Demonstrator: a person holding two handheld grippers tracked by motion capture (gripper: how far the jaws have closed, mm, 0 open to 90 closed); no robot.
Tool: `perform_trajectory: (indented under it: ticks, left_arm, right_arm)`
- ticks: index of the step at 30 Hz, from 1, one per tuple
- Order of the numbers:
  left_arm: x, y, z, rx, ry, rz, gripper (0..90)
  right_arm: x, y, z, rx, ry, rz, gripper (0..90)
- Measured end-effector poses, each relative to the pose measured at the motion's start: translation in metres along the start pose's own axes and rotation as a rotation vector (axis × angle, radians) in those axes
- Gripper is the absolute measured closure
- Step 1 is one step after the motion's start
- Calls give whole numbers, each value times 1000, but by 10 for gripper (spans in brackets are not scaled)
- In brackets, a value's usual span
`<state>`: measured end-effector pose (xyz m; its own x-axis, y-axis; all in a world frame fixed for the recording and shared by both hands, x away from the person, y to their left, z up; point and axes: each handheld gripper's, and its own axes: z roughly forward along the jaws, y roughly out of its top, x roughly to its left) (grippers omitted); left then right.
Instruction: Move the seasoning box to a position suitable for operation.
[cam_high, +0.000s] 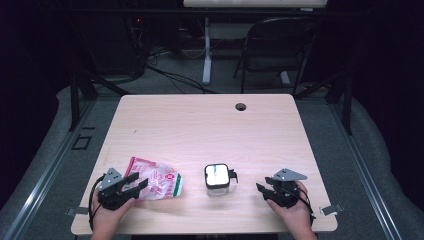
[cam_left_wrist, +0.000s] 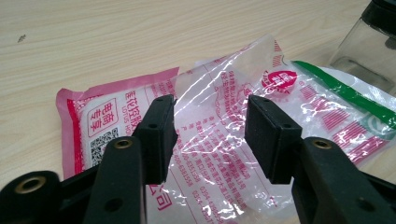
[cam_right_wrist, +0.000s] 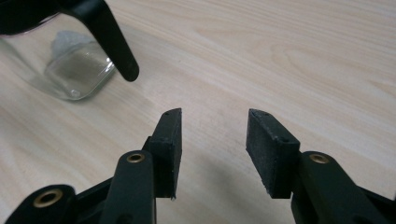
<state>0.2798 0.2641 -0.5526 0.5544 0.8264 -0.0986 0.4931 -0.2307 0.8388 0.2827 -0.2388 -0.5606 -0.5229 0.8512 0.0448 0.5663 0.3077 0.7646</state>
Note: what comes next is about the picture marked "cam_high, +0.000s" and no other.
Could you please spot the black folding chair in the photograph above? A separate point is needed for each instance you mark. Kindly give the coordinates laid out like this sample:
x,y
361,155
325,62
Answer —
x,y
276,50

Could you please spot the black metal stand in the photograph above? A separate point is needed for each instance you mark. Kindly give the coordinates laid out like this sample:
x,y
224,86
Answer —
x,y
75,100
347,106

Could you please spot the person's left hand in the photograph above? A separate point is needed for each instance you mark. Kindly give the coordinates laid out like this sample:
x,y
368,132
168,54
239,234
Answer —
x,y
106,218

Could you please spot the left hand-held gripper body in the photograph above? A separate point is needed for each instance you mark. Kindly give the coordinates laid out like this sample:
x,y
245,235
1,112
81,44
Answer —
x,y
113,196

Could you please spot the grey tape tab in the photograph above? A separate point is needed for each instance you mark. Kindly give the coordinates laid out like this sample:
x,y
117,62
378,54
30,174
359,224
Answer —
x,y
331,209
78,210

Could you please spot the red and white plastic bag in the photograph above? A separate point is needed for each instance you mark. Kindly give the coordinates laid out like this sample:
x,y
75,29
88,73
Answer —
x,y
161,181

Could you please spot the dark computer tower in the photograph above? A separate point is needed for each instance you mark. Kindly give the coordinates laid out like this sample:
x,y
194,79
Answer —
x,y
110,50

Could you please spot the white desk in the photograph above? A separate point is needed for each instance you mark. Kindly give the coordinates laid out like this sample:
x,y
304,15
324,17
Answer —
x,y
207,50

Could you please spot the aluminium floor rail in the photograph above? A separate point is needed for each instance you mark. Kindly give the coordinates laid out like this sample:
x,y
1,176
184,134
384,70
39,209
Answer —
x,y
43,186
366,186

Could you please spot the person's right hand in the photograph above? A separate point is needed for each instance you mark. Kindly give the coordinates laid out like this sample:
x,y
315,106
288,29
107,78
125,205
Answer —
x,y
296,216

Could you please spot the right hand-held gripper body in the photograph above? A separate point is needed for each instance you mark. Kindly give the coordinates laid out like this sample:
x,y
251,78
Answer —
x,y
285,193

